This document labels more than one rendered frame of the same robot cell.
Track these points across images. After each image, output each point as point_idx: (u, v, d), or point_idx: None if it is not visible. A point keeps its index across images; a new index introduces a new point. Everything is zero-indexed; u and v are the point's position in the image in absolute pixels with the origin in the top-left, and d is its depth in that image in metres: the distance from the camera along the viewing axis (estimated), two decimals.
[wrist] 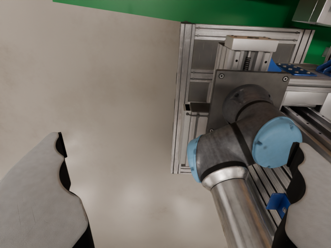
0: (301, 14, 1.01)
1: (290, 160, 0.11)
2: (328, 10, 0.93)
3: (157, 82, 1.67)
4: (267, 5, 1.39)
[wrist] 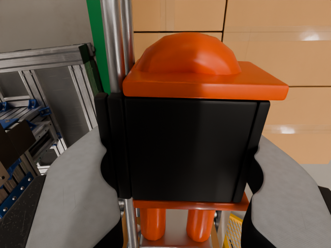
0: None
1: None
2: None
3: (9, 21, 1.17)
4: None
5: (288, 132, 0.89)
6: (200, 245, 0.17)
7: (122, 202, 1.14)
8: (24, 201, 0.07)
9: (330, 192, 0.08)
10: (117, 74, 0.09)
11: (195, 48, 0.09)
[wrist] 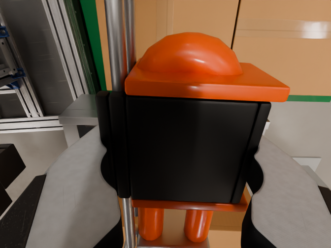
0: (83, 100, 0.78)
1: None
2: (85, 126, 0.74)
3: None
4: None
5: None
6: (198, 246, 0.17)
7: None
8: (24, 201, 0.07)
9: (330, 192, 0.08)
10: (119, 72, 0.09)
11: (197, 48, 0.09)
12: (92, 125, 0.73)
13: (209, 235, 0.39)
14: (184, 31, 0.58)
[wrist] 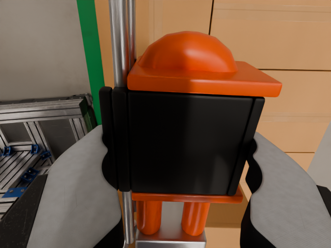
0: None
1: None
2: None
3: (15, 74, 1.31)
4: None
5: None
6: (195, 239, 0.17)
7: None
8: (26, 200, 0.07)
9: (329, 191, 0.08)
10: (121, 68, 0.09)
11: (196, 46, 0.10)
12: None
13: (205, 232, 0.40)
14: None
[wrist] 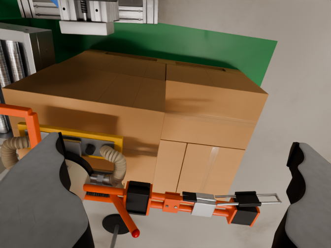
0: (46, 37, 1.08)
1: (290, 160, 0.11)
2: (24, 42, 1.01)
3: None
4: (78, 38, 1.51)
5: None
6: (212, 215, 0.66)
7: None
8: None
9: None
10: (263, 204, 0.62)
11: None
12: None
13: (151, 169, 0.90)
14: None
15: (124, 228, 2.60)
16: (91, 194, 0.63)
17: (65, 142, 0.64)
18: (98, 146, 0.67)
